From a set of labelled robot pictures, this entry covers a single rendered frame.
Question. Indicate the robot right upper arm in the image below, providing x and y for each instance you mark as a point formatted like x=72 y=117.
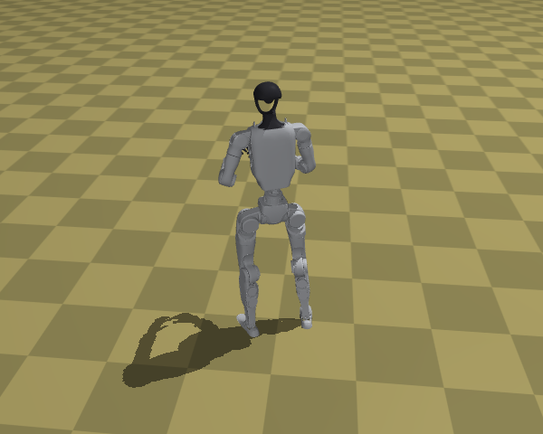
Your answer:
x=307 y=164

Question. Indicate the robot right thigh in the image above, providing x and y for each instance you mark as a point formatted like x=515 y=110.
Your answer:
x=296 y=231

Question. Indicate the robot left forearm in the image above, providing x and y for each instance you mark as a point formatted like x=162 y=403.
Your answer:
x=221 y=172

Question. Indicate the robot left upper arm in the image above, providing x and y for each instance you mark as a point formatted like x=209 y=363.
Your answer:
x=238 y=141

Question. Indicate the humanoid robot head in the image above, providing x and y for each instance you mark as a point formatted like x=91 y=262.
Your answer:
x=268 y=91

